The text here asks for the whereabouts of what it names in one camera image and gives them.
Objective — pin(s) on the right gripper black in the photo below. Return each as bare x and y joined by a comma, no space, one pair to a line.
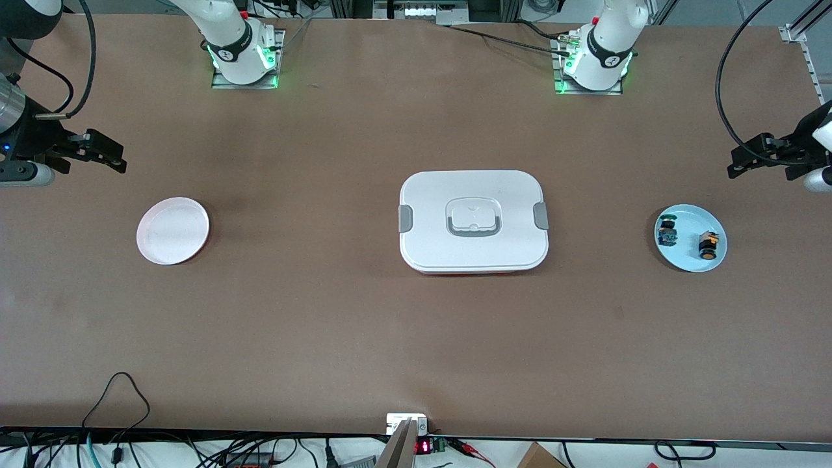
34,138

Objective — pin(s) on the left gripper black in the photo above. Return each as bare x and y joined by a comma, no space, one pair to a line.
794,151

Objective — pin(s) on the orange push-button switch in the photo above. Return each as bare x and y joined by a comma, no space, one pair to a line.
708,244

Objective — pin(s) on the light blue round plate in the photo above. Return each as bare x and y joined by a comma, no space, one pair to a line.
689,224

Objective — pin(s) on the pink round plate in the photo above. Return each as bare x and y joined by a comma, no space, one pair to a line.
173,231

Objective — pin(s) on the white lidded storage box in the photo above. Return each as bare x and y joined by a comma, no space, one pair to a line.
473,195

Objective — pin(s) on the white power strip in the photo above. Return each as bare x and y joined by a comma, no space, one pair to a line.
422,9

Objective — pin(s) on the brown cardboard box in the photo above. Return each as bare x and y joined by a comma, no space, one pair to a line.
539,457

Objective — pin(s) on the red clip test leads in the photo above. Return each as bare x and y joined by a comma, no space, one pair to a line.
471,450

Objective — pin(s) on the red digit display board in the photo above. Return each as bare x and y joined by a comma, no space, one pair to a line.
424,446

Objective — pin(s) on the green push-button switch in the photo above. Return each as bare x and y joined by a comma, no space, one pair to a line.
667,231

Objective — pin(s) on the aluminium frame profile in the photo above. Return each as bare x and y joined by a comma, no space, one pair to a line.
809,58

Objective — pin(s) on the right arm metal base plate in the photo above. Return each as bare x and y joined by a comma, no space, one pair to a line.
276,39

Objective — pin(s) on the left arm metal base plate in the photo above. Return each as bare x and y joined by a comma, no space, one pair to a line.
558,84

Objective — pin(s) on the aluminium camera mount post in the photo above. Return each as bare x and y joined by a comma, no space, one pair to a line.
403,448

